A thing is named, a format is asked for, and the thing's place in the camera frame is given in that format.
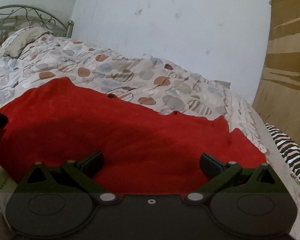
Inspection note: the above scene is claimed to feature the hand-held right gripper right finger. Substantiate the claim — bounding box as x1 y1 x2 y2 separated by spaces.
184 153 285 203

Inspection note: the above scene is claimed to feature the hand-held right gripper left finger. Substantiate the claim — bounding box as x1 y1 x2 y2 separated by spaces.
18 151 117 203

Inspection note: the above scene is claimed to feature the red sweater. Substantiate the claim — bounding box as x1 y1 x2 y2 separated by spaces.
0 77 268 194

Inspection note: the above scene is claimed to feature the striped bedsheet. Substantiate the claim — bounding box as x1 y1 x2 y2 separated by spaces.
264 122 300 182

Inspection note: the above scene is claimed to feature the beige pillow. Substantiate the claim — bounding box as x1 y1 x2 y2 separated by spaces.
0 26 53 62

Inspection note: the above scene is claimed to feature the circle print comforter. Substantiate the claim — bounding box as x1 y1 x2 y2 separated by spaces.
0 27 300 240

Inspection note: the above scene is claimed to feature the metal bed headboard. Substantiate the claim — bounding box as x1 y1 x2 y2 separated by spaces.
0 4 74 58

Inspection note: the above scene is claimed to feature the plywood board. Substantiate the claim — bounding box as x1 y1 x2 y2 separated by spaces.
251 0 300 153

